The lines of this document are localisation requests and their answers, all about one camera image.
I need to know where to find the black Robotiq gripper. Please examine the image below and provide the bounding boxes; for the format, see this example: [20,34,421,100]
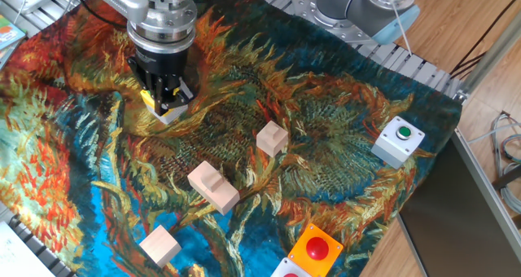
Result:
[126,43,195,117]

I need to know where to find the yellow box with green button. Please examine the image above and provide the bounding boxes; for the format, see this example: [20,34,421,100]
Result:
[140,88,190,125]

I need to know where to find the white box with red button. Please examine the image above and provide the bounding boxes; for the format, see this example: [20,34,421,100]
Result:
[269,257,312,277]

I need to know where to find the orange box with red button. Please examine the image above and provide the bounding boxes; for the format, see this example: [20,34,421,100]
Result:
[287,222,344,277]

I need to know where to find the white box small green button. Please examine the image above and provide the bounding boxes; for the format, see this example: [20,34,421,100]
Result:
[370,115,426,170]

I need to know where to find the small wooden block with peg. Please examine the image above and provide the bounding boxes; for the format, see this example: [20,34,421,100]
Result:
[256,120,290,158]

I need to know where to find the plain wooden cube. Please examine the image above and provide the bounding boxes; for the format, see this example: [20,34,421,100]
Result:
[138,224,182,269]

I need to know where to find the sunflower painting print cloth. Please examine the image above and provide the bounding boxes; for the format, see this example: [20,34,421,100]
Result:
[0,0,463,277]

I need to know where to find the colourful book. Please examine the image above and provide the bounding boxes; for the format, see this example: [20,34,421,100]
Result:
[0,13,28,69]

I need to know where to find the white paper sheet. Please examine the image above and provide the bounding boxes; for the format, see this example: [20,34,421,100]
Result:
[0,221,56,277]

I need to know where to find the dark flat panel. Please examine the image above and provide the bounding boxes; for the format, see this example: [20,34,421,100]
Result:
[397,137,521,277]

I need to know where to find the dark metal bar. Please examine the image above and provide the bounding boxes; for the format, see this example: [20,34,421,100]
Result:
[491,174,521,191]

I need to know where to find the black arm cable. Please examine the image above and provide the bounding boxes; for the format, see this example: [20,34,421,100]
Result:
[72,0,129,30]

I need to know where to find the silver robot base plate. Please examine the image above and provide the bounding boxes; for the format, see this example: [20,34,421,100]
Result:
[290,0,384,46]

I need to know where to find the white cable tie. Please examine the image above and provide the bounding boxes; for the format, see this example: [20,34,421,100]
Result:
[388,0,412,56]

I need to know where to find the black floor cables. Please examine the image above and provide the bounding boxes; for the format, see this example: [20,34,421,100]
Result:
[449,0,521,81]

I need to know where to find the aluminium profile post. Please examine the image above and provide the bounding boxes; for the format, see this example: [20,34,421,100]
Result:
[454,20,521,103]

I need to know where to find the aluminium frame rail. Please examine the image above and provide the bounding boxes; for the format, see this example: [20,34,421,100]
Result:
[450,127,521,262]

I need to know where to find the bundle of grey cables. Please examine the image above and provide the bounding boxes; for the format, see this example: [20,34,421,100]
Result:
[466,111,521,215]

